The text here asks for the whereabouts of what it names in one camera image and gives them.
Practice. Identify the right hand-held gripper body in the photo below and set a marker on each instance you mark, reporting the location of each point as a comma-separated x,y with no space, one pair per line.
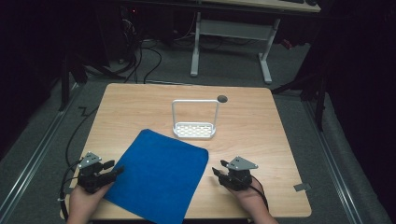
239,179

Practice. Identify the metal floor rail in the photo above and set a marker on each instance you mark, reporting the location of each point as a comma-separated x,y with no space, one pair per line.
34,155
334,165

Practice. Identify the white-framed desk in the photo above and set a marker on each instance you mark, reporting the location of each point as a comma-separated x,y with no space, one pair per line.
233,29

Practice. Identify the grey tape piece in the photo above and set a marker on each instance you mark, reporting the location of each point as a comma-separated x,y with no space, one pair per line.
302,187

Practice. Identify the dark computer tower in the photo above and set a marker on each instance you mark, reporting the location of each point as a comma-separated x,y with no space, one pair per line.
129,31

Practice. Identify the person's left hand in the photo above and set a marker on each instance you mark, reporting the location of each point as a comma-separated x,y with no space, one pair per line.
84,202

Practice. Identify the person's right hand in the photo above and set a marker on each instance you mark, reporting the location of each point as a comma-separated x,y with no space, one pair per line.
252,199

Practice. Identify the blue cloth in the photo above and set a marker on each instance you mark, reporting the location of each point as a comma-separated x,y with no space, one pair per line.
158,174

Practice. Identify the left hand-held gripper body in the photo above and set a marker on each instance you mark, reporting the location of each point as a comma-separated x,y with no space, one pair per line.
88,174

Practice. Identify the black keyboard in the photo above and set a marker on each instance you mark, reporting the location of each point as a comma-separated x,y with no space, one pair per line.
292,1

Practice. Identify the black computer mouse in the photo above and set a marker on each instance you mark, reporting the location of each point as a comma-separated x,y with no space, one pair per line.
311,2

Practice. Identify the black metal stand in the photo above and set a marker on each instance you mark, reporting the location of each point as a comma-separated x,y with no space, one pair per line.
319,102
65,84

